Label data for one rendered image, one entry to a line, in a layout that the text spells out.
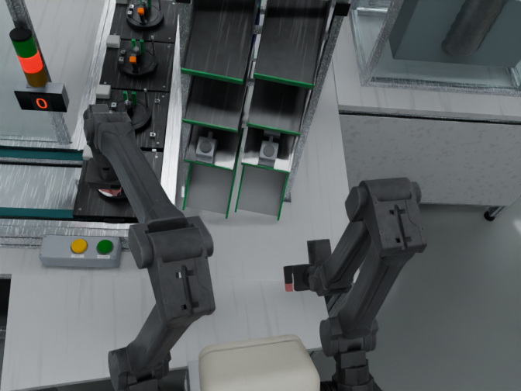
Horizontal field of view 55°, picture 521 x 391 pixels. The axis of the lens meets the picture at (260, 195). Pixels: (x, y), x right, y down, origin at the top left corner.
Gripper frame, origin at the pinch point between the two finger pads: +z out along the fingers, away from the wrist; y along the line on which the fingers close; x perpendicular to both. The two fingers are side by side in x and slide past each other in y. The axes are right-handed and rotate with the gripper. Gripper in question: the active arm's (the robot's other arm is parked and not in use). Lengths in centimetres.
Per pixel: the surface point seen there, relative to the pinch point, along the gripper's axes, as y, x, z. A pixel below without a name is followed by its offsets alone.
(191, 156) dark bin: -17.1, -14.2, 3.5
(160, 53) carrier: -3, -75, 28
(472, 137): -133, -67, 52
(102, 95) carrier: 14, -52, 26
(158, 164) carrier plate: -6.5, -26.2, 26.6
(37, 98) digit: 24.3, -28.6, 2.0
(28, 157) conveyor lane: 34, -28, 30
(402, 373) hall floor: -116, 16, 121
